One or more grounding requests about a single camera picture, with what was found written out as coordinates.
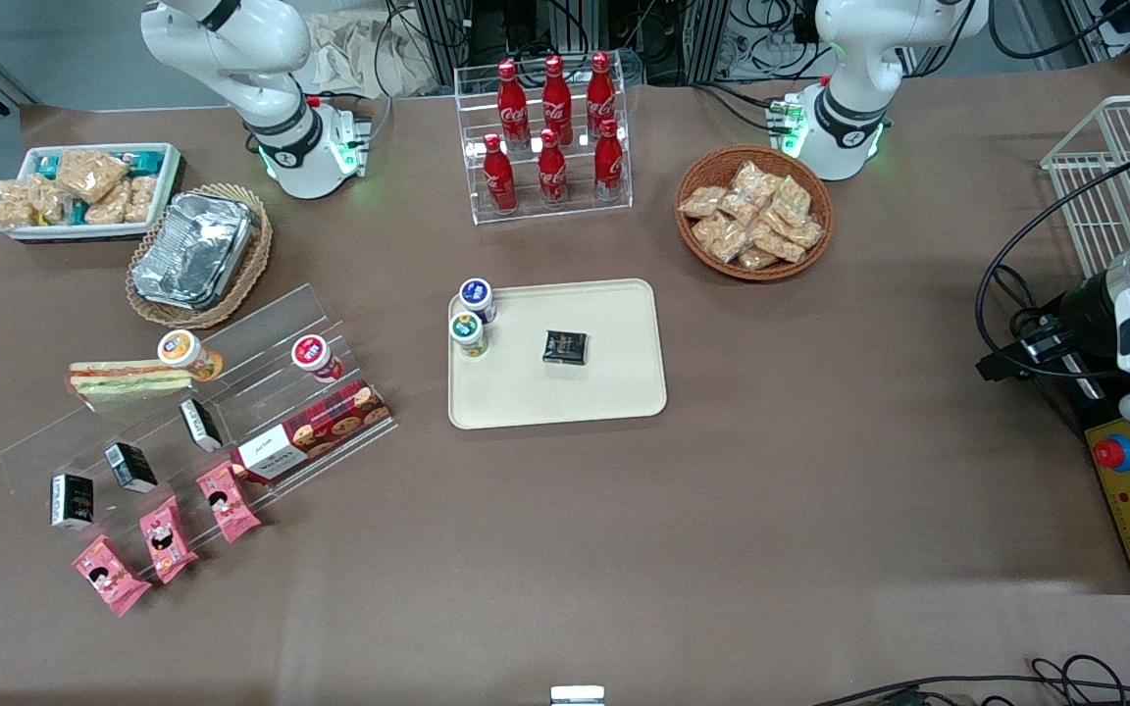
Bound small black box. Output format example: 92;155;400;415
103;441;159;494
178;396;224;454
49;473;96;532

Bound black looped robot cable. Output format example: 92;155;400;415
975;157;1130;385

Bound orange-lid small bottle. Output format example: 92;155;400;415
156;328;226;384

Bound beige plastic tray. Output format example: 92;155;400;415
446;278;669;431

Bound beige crumpled cloth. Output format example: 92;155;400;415
302;10;434;100

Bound blue-lid small bottle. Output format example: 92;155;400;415
458;277;498;326

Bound clear acrylic stepped display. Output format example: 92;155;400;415
0;283;400;581

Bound sandwich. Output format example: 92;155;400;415
66;359;196;412

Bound black background cable bundle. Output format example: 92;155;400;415
384;0;826;87

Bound red cookie box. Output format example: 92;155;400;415
231;379;393;484

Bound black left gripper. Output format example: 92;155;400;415
975;273;1127;382

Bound white rectangular snack tray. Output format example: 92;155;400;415
8;142;182;243

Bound pink cartoon snack packet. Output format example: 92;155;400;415
71;534;153;618
138;494;200;586
194;461;263;544

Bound red-lid small bottle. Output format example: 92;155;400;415
290;333;346;384

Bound green-lid small bottle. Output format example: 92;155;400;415
448;312;490;360

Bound red cola bottle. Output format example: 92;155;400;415
592;119;626;203
537;127;570;208
495;59;531;150
586;51;619;140
482;133;519;215
540;55;575;148

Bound clear acrylic bottle rack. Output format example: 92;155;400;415
453;59;634;227

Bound black square packet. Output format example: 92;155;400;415
540;329;591;367

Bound black floor cables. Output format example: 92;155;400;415
808;654;1130;706

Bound black arm base cable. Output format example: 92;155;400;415
691;82;794;135

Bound white wire basket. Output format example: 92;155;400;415
1040;94;1130;281

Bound light wicker basket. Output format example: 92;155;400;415
125;182;274;330

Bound brown wicker basket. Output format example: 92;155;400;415
674;145;836;283

